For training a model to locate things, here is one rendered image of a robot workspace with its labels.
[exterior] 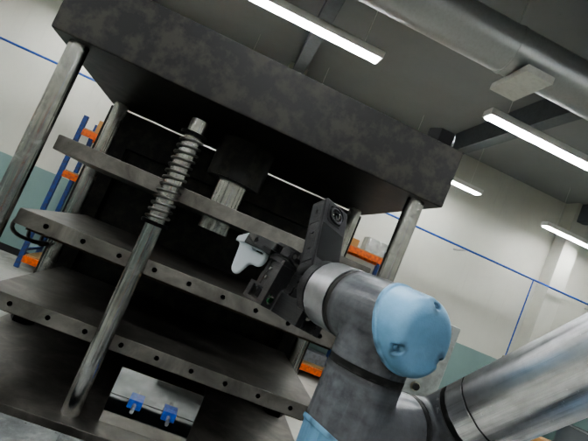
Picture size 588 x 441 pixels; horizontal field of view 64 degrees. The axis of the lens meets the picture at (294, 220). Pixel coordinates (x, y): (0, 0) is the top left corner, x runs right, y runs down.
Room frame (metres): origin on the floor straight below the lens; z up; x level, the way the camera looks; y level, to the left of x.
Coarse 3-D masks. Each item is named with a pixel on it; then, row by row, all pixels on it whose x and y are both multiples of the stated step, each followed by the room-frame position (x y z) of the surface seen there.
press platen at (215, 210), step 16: (64, 144) 1.47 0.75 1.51; (80, 144) 1.48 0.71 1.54; (80, 160) 1.48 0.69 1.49; (96, 160) 1.49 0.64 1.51; (112, 160) 1.49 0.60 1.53; (112, 176) 1.82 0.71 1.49; (128, 176) 1.50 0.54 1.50; (144, 176) 1.51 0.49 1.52; (192, 192) 1.53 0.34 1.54; (192, 208) 1.58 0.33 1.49; (208, 208) 1.54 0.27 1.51; (224, 208) 1.55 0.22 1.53; (240, 224) 1.56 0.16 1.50; (256, 224) 1.56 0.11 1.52; (272, 240) 1.58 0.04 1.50; (288, 240) 1.58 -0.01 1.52; (304, 240) 1.59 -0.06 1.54; (368, 272) 1.63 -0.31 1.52
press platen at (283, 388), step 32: (0, 288) 1.47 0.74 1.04; (32, 288) 1.61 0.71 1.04; (64, 288) 1.79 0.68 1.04; (96, 288) 2.01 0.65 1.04; (32, 320) 1.46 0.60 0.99; (64, 320) 1.47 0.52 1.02; (96, 320) 1.55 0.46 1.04; (128, 320) 1.71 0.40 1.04; (160, 320) 1.92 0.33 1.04; (192, 320) 2.17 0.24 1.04; (128, 352) 1.50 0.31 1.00; (160, 352) 1.52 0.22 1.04; (192, 352) 1.66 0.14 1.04; (224, 352) 1.84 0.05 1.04; (256, 352) 2.08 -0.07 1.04; (224, 384) 1.57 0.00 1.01; (256, 384) 1.60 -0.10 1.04; (288, 384) 1.76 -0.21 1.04
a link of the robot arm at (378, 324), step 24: (336, 288) 0.48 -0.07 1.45; (360, 288) 0.46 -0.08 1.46; (384, 288) 0.44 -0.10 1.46; (408, 288) 0.44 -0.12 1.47; (336, 312) 0.47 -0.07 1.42; (360, 312) 0.44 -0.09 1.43; (384, 312) 0.42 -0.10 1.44; (408, 312) 0.40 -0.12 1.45; (432, 312) 0.41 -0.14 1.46; (336, 336) 0.49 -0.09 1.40; (360, 336) 0.43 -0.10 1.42; (384, 336) 0.41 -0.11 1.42; (408, 336) 0.40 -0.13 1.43; (432, 336) 0.42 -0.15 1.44; (360, 360) 0.43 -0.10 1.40; (384, 360) 0.42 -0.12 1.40; (408, 360) 0.41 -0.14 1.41; (432, 360) 0.42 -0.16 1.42
